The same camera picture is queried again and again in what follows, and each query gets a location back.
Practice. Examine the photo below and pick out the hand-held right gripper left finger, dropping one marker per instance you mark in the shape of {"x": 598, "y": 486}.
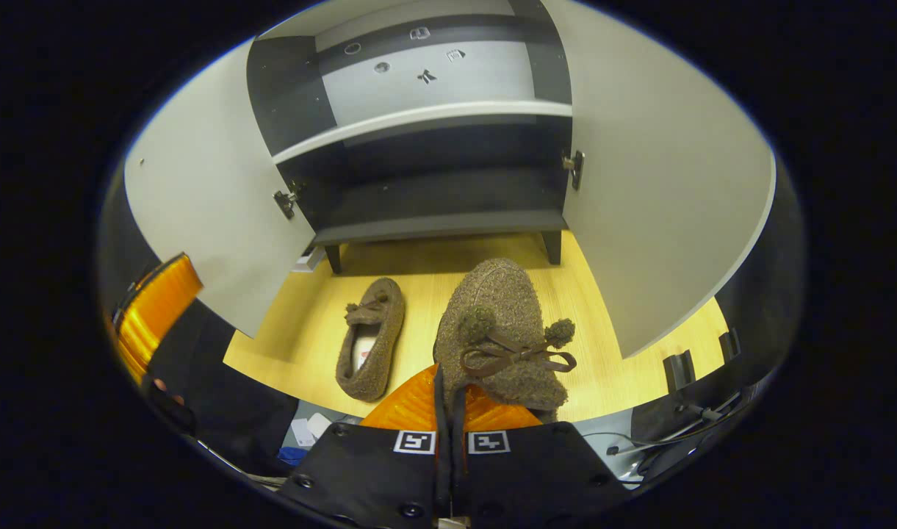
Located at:
{"x": 367, "y": 470}

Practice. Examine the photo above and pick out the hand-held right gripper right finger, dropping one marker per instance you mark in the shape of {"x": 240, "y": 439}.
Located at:
{"x": 536, "y": 477}

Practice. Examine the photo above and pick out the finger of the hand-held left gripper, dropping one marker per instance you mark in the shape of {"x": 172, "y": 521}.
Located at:
{"x": 154, "y": 308}

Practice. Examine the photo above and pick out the brown fuzzy shoe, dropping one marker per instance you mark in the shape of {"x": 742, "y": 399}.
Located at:
{"x": 499, "y": 301}
{"x": 382, "y": 353}

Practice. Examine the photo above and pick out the white and grey shoe cabinet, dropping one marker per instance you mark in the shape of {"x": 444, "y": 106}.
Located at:
{"x": 433, "y": 198}

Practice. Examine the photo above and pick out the white paper cards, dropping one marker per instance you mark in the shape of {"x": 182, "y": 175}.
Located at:
{"x": 312, "y": 427}

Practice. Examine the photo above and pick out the small blue item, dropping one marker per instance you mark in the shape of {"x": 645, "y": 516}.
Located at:
{"x": 292, "y": 455}

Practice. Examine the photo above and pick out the small white box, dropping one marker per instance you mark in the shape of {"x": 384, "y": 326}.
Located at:
{"x": 310, "y": 259}

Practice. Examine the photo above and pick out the black table clamp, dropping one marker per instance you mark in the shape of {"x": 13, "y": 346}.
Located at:
{"x": 678, "y": 371}
{"x": 730, "y": 345}

